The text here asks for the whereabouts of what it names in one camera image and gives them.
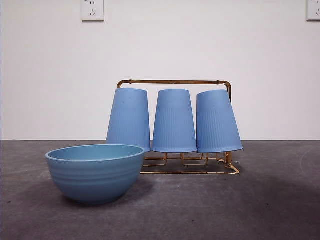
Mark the blue ribbed plastic cup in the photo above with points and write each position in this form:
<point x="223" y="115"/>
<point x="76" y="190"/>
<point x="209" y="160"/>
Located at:
<point x="217" y="120"/>
<point x="128" y="117"/>
<point x="174" y="120"/>

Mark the light blue ribbed bowl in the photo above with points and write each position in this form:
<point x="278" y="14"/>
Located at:
<point x="95" y="177"/>

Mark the white wall socket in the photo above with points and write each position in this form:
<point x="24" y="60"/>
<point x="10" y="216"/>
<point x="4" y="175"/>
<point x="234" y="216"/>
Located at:
<point x="92" y="10"/>
<point x="314" y="10"/>

